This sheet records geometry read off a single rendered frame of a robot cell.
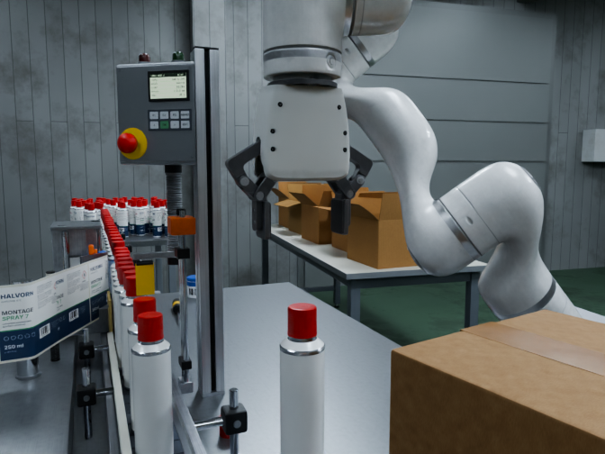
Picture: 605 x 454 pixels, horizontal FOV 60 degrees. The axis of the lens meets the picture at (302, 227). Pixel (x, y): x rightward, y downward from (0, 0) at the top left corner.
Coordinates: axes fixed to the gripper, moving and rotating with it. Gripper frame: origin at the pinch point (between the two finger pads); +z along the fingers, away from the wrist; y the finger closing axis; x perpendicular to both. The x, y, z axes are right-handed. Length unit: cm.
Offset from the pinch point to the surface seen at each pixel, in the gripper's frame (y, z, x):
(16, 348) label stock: 35, 27, -54
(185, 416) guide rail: 11.6, 25.3, -11.5
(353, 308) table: -95, 62, -165
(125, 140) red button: 15, -12, -50
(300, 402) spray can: 1.2, 19.2, 2.3
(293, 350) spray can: 1.9, 13.4, 1.8
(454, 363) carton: -5.4, 9.5, 19.6
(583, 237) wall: -555, 83, -411
